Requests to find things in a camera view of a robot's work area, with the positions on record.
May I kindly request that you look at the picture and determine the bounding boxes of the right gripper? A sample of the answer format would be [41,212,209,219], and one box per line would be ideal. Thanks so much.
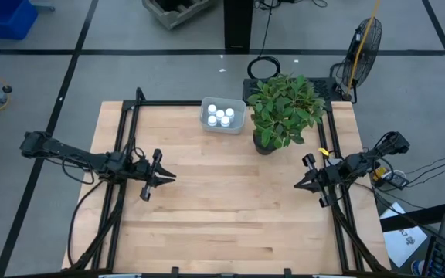
[294,152,348,209]

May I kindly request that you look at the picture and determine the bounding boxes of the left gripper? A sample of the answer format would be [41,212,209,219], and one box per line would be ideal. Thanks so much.
[132,148,178,202]

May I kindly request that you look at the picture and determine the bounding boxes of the pale grey plastic basket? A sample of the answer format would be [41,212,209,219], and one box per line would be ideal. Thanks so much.
[199,96,247,136]

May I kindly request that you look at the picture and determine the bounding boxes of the black plant pot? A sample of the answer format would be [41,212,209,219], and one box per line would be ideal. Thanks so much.
[253,129,282,157]

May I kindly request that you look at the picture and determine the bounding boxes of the green leafy plant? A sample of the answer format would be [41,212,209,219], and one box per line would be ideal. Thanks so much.
[246,73,327,150]

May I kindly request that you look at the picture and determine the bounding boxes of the power strip with adapters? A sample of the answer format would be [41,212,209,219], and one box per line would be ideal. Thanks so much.
[372,167,411,192]

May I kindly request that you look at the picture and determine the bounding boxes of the white paper sheet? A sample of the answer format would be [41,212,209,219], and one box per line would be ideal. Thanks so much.
[378,201,429,269]

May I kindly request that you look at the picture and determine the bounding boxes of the black floor fan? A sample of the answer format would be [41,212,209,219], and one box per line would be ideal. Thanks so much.
[329,16,383,104]

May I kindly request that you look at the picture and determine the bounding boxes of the yellow pole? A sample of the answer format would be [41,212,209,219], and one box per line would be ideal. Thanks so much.
[345,0,382,97]

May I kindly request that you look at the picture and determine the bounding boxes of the black tower case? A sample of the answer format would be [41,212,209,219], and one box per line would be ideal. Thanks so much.
[222,0,255,52]

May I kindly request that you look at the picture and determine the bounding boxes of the blue plastic bin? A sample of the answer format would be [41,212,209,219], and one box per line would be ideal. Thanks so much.
[0,0,39,41]

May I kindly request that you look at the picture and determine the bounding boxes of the black aluminium table frame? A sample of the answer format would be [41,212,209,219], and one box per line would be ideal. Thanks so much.
[66,86,392,273]

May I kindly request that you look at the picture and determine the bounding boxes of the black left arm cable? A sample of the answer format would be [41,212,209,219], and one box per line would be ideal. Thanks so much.
[66,179,106,268]

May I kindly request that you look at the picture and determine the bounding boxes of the coiled black cable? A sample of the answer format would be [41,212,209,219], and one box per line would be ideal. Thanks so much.
[246,56,282,80]

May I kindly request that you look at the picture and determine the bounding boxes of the black floor cables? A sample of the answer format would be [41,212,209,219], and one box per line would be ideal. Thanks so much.
[404,149,445,190]

